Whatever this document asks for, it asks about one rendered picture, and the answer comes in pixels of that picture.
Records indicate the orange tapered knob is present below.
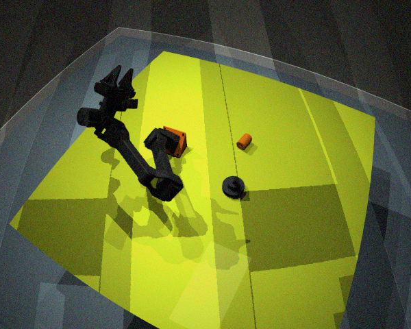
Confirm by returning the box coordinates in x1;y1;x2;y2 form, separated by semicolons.
237;134;252;149

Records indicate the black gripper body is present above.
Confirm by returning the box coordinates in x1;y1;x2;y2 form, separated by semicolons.
94;82;136;114

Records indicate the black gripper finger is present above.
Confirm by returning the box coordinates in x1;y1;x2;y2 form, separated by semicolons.
118;68;134;91
100;65;121;89

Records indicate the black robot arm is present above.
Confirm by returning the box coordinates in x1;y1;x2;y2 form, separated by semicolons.
77;96;184;202

